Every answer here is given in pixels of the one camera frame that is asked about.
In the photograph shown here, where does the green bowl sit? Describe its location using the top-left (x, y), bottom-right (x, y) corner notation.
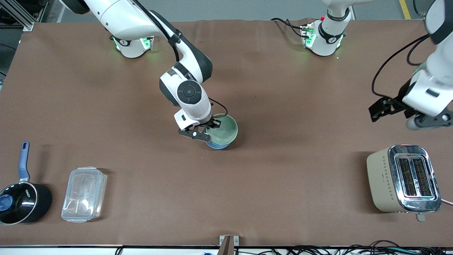
top-left (205, 113), bottom-right (239, 146)

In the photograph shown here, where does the blue bowl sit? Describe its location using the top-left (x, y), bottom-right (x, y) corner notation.
top-left (206, 139), bottom-right (234, 150)

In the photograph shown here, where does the beige chrome toaster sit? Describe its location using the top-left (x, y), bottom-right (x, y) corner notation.
top-left (366, 144), bottom-right (442, 222)

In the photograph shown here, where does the brown table cloth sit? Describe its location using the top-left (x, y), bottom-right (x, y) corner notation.
top-left (0, 18), bottom-right (453, 247)

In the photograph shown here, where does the clear plastic food container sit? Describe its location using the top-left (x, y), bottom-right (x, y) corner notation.
top-left (61, 166), bottom-right (108, 223)

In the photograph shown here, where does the glass lid blue knob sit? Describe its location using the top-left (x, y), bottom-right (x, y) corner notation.
top-left (0, 182), bottom-right (38, 224)

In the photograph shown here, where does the looped black left arm cable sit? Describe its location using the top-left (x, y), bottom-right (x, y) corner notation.
top-left (406, 35), bottom-right (431, 67)

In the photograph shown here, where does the metal table edge bracket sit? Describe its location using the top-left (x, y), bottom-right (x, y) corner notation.
top-left (219, 234), bottom-right (240, 255)

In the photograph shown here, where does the black left base cable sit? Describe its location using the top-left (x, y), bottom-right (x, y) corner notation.
top-left (270, 17), bottom-right (309, 38)

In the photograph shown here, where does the black cable bundle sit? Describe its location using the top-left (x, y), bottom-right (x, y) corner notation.
top-left (234, 240), bottom-right (453, 255)

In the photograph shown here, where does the black saucepan blue handle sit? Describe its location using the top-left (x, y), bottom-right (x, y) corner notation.
top-left (0, 141), bottom-right (53, 226)

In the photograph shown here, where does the aluminium frame profile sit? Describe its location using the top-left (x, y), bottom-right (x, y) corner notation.
top-left (0, 0), bottom-right (48, 32)

